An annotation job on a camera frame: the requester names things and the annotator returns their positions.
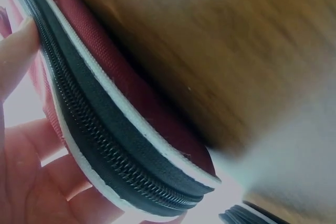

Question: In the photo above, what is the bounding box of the person's left hand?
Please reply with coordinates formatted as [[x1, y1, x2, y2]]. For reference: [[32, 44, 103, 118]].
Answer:
[[0, 18, 124, 224]]

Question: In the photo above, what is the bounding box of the dark zippered case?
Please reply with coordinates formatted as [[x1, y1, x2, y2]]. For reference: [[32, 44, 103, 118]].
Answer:
[[218, 204, 280, 224]]

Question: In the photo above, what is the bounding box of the red zippered case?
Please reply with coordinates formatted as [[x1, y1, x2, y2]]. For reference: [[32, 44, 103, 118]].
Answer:
[[4, 0, 223, 218]]

